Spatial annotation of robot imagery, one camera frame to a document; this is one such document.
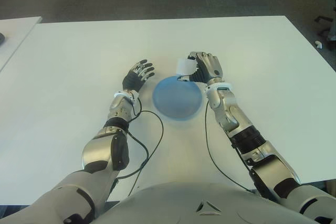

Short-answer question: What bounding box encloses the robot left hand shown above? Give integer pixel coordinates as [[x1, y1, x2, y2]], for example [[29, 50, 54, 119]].
[[122, 59, 155, 92]]

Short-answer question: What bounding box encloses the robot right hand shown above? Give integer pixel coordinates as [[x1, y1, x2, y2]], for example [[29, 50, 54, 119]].
[[177, 50, 224, 84]]

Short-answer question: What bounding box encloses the white charger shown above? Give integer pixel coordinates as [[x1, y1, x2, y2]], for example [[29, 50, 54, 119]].
[[175, 57, 197, 76]]

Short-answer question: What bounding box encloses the blue plastic plate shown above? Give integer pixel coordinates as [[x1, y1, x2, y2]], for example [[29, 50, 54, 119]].
[[152, 76, 204, 123]]

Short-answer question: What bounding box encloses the black office chair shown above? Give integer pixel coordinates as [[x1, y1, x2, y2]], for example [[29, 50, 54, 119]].
[[314, 15, 336, 49]]

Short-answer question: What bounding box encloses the white side table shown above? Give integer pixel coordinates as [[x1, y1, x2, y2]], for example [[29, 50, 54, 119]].
[[0, 16, 43, 74]]

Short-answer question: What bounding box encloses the grey robot torso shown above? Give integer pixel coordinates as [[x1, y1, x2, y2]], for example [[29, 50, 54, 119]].
[[91, 181, 310, 224]]

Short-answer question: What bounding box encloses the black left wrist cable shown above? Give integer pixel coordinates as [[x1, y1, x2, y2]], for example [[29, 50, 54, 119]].
[[112, 100, 165, 199]]

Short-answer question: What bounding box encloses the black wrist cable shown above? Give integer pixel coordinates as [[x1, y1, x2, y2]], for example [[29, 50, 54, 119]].
[[205, 100, 250, 191], [112, 100, 165, 199]]

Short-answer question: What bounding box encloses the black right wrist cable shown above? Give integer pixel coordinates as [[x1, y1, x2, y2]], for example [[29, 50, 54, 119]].
[[205, 100, 250, 191]]

